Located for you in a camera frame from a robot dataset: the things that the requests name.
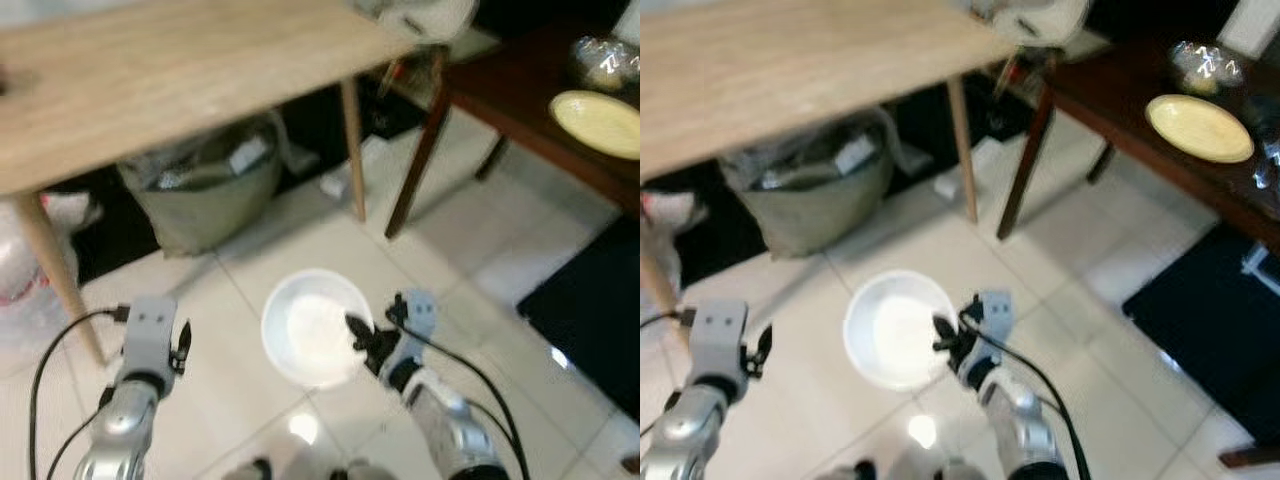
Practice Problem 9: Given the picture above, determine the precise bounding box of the grey-green sack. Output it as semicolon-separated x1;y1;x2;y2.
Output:
719;108;898;261
117;108;288;258

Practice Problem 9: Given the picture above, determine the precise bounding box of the white plate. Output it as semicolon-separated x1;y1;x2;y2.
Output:
842;269;959;393
260;267;377;392

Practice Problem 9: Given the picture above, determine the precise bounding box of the dark wooden table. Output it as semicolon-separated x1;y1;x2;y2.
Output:
384;25;641;242
996;35;1280;253

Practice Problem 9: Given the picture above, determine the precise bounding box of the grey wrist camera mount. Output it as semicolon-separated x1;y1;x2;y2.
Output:
394;289;439;363
689;299;750;393
974;289;1015;363
121;296;180;387

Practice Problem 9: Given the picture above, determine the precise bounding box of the light wooden table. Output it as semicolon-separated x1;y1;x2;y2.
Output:
0;0;418;367
640;0;1023;347

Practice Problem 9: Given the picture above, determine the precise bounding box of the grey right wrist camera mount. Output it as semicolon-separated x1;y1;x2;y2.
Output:
394;289;439;363
974;289;1015;363

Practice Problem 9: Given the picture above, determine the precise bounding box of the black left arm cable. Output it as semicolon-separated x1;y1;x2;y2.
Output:
27;304;132;480
640;307;698;333

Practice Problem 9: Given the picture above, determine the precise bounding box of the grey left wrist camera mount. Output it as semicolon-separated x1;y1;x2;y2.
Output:
121;296;180;387
689;299;750;393

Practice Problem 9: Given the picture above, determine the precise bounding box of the clear plastic bag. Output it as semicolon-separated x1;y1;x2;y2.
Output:
640;190;703;301
0;190;103;313

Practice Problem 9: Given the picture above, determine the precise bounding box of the black floor mat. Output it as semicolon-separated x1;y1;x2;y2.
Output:
1121;221;1280;447
514;214;641;423

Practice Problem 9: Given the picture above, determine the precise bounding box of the yellow plate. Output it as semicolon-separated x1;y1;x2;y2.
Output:
1145;93;1256;165
548;89;641;162

